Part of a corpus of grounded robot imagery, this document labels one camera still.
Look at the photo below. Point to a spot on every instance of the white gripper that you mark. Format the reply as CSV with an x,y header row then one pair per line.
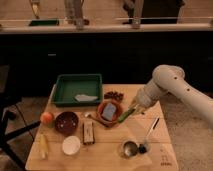
x,y
137,107

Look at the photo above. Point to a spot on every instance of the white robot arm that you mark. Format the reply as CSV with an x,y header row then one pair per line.
x,y
170,79

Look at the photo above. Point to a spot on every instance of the metal measuring cup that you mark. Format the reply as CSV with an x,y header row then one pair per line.
x,y
130,149

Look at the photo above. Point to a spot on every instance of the white crumpled paper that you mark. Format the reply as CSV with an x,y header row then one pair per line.
x,y
85,98

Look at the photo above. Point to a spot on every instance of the white paper cup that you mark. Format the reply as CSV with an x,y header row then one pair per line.
x,y
71,145

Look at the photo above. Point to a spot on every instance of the blue sponge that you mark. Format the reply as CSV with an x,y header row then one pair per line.
x,y
109,111

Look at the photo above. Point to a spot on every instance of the dark red grapes bunch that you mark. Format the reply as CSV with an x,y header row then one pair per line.
x,y
114,95

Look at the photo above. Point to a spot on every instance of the orange bowl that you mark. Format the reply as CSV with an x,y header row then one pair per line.
x,y
118,112

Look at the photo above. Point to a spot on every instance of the black and white ladle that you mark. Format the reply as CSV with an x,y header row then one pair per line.
x,y
143,147

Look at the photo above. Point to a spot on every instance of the brown rectangular block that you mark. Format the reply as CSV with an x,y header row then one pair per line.
x,y
88,133

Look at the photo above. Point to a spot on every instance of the green plastic tray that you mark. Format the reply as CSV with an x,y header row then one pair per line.
x,y
69,85

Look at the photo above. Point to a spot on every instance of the dark brown bowl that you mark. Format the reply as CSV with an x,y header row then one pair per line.
x,y
66,123

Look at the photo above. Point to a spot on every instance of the red apple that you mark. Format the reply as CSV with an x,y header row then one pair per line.
x,y
47,118

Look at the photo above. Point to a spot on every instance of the green item on counter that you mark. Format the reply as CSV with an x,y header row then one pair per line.
x,y
44,23

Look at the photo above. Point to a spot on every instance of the wooden handled spoon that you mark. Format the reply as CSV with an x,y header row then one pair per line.
x,y
89,115

